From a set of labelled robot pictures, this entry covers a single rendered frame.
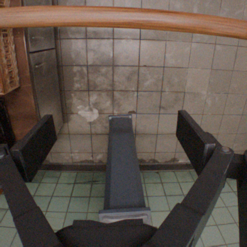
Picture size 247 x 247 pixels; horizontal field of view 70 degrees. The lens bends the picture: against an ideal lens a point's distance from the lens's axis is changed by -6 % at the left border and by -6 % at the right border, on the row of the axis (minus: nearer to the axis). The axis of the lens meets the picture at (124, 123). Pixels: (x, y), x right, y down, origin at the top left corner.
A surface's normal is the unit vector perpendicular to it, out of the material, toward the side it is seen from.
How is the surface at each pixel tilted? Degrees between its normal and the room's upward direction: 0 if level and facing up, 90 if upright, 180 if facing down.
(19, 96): 0
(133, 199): 90
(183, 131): 91
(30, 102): 0
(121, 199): 90
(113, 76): 0
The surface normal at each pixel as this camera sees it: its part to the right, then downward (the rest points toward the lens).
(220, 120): 0.04, 0.42
